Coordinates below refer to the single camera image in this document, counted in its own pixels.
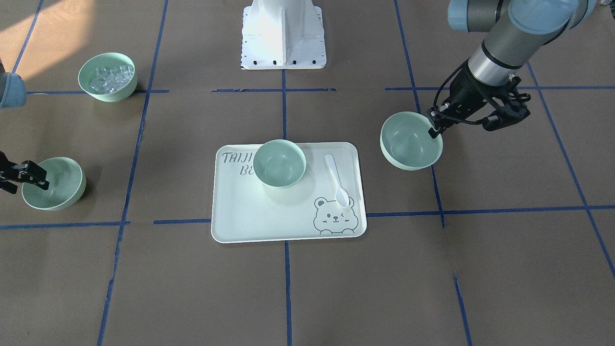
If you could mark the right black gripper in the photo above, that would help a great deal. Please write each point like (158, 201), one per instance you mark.
(24, 171)

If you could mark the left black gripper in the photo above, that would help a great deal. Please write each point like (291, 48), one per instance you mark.
(467, 96)

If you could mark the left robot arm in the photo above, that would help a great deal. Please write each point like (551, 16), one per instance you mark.
(515, 31)

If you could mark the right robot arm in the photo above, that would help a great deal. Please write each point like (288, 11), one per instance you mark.
(13, 95)

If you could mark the white plastic spoon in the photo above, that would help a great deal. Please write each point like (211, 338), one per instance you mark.
(341, 196)

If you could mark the clear ice cubes pile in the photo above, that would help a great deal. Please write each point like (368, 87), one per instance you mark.
(108, 79)

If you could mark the green bowl with ice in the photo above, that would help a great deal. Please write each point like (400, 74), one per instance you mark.
(106, 59)

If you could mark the green bowl on tray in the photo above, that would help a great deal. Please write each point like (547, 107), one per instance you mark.
(279, 163)

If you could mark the cream bear print tray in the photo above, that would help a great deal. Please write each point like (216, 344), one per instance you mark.
(246, 210)

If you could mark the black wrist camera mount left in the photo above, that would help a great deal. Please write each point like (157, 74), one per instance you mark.
(509, 104)

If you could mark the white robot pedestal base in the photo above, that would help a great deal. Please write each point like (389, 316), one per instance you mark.
(282, 34)

